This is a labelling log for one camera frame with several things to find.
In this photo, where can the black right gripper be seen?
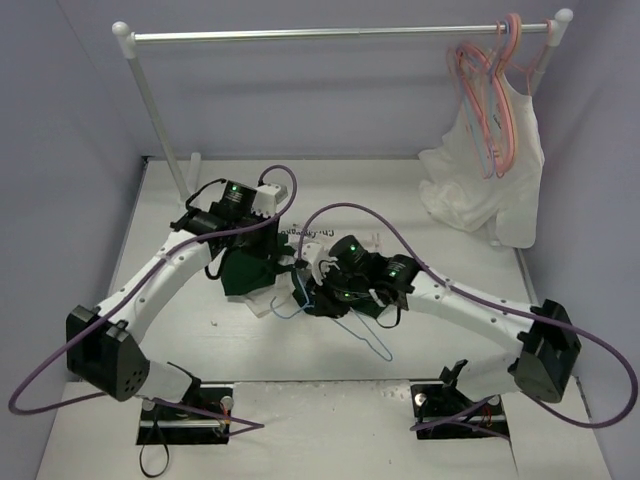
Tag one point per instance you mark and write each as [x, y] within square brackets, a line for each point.
[310, 282]

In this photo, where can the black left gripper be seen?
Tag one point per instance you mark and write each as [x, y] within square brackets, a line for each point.
[270, 235]

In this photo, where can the white and green t-shirt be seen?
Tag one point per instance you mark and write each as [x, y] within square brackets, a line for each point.
[263, 282]

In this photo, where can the pink plastic hanger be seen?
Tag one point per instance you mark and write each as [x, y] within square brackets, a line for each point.
[502, 120]

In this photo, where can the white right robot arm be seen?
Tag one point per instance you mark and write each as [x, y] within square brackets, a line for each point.
[538, 349]

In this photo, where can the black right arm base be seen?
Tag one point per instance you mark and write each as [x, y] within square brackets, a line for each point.
[451, 415]

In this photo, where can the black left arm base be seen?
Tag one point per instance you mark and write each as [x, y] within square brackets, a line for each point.
[162, 427]

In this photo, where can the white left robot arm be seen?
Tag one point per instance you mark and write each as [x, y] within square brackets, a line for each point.
[106, 339]

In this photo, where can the pink hanger under garment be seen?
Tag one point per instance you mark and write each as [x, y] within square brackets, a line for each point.
[536, 68]

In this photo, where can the white hanging garment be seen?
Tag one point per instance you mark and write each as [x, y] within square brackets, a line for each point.
[455, 193]

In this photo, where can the white clothes rack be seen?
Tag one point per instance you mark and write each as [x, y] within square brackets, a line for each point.
[342, 92]

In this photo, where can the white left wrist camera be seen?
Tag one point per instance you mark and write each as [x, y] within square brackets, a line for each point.
[267, 198]

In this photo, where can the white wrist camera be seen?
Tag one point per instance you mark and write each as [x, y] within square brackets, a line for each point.
[313, 261]
[267, 198]

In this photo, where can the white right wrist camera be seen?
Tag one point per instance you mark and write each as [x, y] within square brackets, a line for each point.
[313, 261]

